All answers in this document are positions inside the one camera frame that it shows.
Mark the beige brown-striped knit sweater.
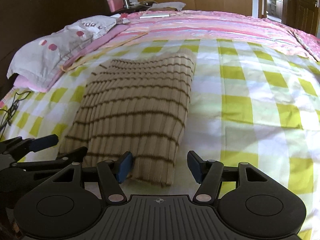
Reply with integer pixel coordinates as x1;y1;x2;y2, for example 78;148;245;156
59;48;196;185

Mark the green white checkered sheet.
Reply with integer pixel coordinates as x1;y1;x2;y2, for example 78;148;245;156
1;38;319;239

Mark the grey pillow with pink dots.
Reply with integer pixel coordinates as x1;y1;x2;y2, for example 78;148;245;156
7;15;130;93

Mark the dark wooden headboard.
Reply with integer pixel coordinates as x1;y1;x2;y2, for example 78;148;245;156
1;0;111;98

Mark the pink striped bedspread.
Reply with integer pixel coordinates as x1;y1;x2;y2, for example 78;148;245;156
0;10;320;108

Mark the dark nightstand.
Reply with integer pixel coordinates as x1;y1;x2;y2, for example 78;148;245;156
113;4;150;14

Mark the pink storage box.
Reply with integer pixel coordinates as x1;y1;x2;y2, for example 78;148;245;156
107;0;124;12

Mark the white book on bed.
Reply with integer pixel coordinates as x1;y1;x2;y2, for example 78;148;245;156
139;13;170;19

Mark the pink floral quilt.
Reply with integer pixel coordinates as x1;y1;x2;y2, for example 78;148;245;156
288;27;320;62

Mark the grey cloth on nightstand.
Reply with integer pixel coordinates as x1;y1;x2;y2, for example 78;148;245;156
148;2;186;11

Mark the brown wooden door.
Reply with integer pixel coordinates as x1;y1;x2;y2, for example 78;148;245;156
281;0;319;36

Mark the black cable on bed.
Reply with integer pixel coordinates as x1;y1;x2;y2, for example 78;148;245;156
0;90;32;140

